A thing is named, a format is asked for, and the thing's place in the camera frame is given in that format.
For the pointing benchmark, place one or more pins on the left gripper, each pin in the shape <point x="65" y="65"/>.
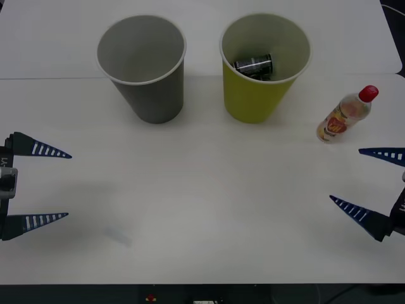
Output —
<point x="6" y="156"/>

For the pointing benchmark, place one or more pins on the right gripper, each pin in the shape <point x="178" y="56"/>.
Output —
<point x="399" y="215"/>

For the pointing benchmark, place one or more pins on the clear bottle with red cap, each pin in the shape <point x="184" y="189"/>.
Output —
<point x="338" y="123"/>

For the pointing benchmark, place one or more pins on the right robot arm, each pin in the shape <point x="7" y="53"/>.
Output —
<point x="403" y="177"/>

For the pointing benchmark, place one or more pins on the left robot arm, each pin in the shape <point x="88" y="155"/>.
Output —
<point x="8" y="183"/>

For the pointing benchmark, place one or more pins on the grey plastic waste bin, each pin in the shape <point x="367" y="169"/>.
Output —
<point x="158" y="101"/>

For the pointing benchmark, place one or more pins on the yellow-green plastic waste bin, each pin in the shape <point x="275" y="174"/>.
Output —
<point x="250" y="101"/>

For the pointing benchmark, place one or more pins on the red button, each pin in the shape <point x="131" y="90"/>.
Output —
<point x="151" y="297"/>

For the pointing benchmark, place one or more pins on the black drink can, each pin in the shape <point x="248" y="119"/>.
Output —
<point x="253" y="63"/>

